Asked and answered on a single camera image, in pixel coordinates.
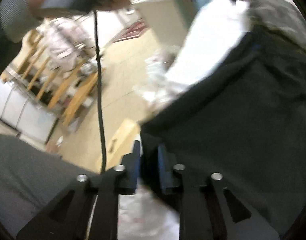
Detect white cabinet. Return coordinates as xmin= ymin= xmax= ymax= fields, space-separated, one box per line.
xmin=0 ymin=80 xmax=57 ymax=143

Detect white floral bed sheet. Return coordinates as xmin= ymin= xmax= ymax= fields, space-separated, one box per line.
xmin=137 ymin=0 xmax=250 ymax=113

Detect folded camouflage pants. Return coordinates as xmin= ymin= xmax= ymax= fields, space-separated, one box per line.
xmin=248 ymin=0 xmax=306 ymax=51

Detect red patterned floor rug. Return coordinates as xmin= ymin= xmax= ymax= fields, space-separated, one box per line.
xmin=112 ymin=19 xmax=148 ymax=43

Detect black cable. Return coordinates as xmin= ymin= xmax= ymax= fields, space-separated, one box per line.
xmin=92 ymin=10 xmax=107 ymax=174

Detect grey striped left forearm sleeve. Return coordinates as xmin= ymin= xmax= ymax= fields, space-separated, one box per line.
xmin=0 ymin=0 xmax=42 ymax=43

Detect black pants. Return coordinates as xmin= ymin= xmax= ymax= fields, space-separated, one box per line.
xmin=141 ymin=30 xmax=306 ymax=236

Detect yellow wooden rack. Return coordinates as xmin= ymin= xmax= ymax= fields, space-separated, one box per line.
xmin=3 ymin=29 xmax=98 ymax=127

